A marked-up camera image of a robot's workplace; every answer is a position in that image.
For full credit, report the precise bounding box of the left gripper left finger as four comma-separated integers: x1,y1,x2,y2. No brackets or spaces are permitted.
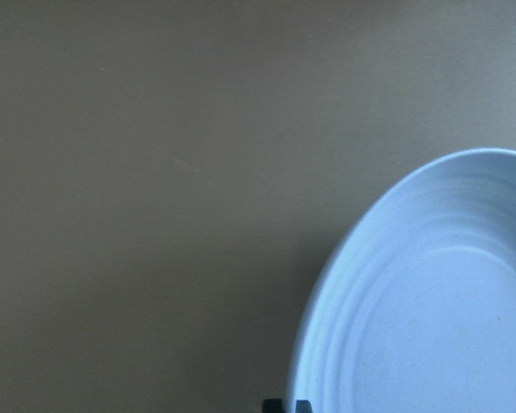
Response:
261,398,283,413

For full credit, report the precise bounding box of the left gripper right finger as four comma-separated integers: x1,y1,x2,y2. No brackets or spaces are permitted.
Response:
295,400,313,413

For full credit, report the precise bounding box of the blue plate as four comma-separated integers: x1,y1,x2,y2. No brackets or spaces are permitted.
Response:
284,149,516,412

